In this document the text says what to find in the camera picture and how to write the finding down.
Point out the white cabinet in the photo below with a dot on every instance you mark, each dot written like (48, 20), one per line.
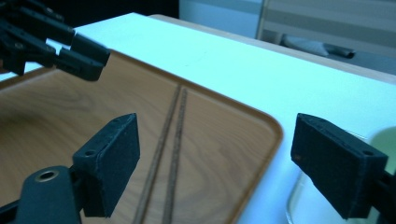
(218, 18)

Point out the white table cover board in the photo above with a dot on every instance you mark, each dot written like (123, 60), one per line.
(249, 68)

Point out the clear glass container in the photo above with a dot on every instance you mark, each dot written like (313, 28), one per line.
(311, 205)

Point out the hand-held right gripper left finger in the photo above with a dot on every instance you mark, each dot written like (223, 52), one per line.
(109, 161)

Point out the grey chair base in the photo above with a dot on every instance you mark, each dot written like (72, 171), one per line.
(308, 46)

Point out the green bowl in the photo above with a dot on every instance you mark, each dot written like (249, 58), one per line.
(384, 143)

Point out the brown wooden tray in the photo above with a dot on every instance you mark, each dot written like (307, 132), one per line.
(77, 118)

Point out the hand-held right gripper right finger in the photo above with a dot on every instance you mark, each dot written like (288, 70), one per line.
(336, 168)

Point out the black curtain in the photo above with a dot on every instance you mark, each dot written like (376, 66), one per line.
(124, 9)

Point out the light wooden desk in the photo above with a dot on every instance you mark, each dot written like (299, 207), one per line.
(327, 18)

